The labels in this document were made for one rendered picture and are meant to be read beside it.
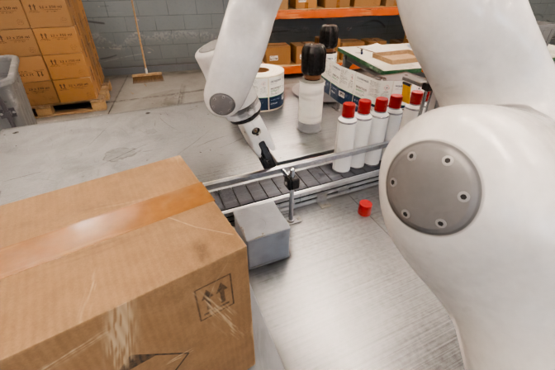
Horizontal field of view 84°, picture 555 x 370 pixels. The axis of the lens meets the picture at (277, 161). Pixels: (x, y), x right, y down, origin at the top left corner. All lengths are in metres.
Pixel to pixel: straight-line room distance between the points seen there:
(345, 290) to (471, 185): 0.51
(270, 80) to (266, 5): 0.70
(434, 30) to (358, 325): 0.51
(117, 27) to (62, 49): 1.50
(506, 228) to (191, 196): 0.35
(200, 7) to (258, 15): 4.59
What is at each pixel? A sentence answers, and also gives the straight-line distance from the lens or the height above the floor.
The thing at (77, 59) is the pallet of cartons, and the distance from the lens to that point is 3.95.
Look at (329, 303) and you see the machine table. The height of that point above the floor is 0.83.
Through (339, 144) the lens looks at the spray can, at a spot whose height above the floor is 0.97.
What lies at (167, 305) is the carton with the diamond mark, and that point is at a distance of 0.37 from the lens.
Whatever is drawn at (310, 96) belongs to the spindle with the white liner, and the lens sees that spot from 1.07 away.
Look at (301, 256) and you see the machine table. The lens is 0.74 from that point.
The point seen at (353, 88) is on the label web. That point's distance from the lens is 1.23.
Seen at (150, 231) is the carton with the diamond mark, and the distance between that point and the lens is 0.41.
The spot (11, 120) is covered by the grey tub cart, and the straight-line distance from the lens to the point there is 2.65.
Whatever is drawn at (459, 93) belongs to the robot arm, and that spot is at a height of 1.28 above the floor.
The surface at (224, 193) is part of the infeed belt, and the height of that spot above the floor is 0.88.
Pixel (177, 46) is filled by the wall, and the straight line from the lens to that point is 5.25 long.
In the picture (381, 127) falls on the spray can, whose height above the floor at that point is 1.01.
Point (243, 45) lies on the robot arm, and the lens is 0.55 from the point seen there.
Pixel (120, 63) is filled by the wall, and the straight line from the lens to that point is 5.39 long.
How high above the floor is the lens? 1.39
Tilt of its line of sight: 32 degrees down
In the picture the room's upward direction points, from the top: straight up
